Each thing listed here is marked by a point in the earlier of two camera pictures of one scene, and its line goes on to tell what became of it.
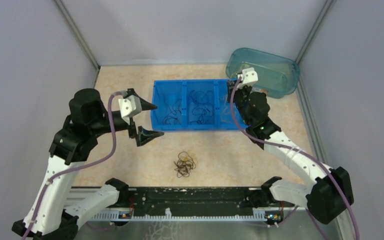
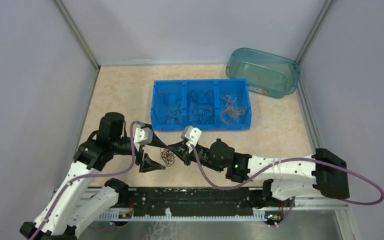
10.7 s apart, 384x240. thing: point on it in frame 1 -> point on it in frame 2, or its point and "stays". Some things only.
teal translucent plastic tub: x=277 y=77 stays
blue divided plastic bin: x=192 y=105 stays
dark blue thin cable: x=204 y=107 stays
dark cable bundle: x=184 y=164 -> x=167 y=156
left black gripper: x=144 y=135 -> x=147 y=164
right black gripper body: x=240 y=95 -> x=189 y=156
